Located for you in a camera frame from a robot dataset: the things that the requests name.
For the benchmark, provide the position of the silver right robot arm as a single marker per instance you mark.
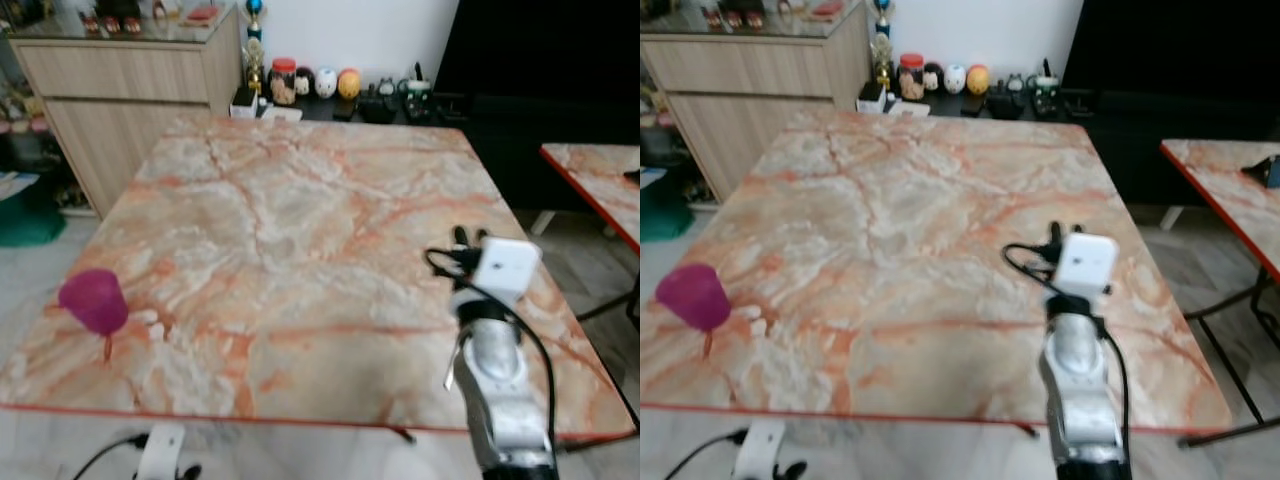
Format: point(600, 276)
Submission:
point(1078, 375)
point(495, 372)

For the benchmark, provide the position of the green and white mug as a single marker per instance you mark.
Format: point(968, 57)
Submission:
point(1046, 93)
point(415, 98)

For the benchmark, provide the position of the grey small figurine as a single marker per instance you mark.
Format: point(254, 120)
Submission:
point(1015, 84)
point(386, 89)

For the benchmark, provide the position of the orange round figurine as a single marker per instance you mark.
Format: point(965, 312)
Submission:
point(977, 80)
point(348, 84)

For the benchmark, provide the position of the green storage box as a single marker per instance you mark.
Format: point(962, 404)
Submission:
point(30, 220)
point(662, 215)

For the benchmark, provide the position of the white egg figurine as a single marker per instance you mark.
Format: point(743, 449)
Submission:
point(326, 83)
point(955, 79)

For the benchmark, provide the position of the small dark tabletop object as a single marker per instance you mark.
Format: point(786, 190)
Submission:
point(1262, 172)

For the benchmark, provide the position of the dark round figurine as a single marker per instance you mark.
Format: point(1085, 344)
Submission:
point(933, 78)
point(304, 82)

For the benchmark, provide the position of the purple plastic cup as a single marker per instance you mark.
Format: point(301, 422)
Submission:
point(693, 297)
point(93, 300)

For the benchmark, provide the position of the black flat television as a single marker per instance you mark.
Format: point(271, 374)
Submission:
point(1170, 45)
point(540, 45)

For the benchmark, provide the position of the red lidded glass jar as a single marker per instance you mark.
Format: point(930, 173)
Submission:
point(911, 80)
point(283, 85)

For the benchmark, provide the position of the small white box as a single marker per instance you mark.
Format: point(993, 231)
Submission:
point(872, 98)
point(245, 103)

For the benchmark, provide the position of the gold trophy with blue top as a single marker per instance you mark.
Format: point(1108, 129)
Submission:
point(254, 50)
point(882, 48)

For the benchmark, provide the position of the light wooden cabinet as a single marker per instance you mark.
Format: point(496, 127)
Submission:
point(120, 90)
point(750, 90)

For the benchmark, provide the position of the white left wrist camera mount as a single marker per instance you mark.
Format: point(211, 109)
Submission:
point(760, 450)
point(160, 452)

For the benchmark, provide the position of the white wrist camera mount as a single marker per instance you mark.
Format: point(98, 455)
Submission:
point(505, 268)
point(1087, 262)
point(760, 450)
point(160, 452)

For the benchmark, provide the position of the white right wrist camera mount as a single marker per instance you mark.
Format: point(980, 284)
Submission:
point(505, 268)
point(1087, 262)

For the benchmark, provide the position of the black metal table frame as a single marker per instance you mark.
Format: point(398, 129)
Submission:
point(603, 305)
point(1228, 369)

